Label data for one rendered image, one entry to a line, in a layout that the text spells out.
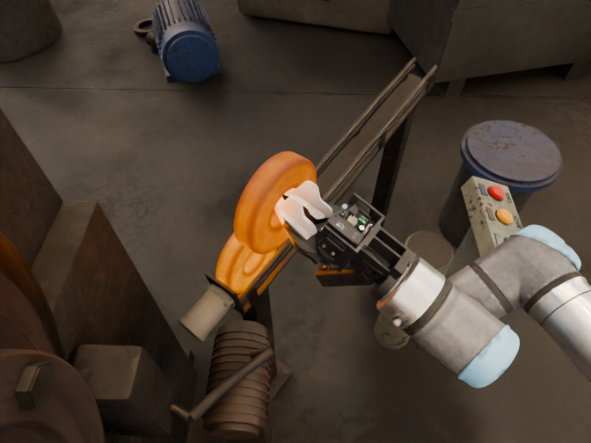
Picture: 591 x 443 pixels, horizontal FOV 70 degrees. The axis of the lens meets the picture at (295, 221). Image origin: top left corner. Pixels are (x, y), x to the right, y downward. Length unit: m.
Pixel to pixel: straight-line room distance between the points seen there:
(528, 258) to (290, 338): 0.97
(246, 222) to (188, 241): 1.18
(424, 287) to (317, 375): 0.95
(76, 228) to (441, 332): 0.54
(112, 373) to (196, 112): 1.79
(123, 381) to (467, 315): 0.46
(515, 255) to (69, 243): 0.65
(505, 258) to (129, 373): 0.56
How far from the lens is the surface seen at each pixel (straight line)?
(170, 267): 1.69
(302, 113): 2.24
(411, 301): 0.54
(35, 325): 0.41
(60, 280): 0.67
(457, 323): 0.56
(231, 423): 0.89
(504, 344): 0.58
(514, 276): 0.68
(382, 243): 0.54
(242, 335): 0.93
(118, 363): 0.67
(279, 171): 0.56
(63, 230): 0.73
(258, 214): 0.56
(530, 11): 2.41
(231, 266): 0.75
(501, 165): 1.50
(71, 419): 0.33
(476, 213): 1.10
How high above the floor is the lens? 1.39
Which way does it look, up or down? 53 degrees down
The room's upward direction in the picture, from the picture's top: straight up
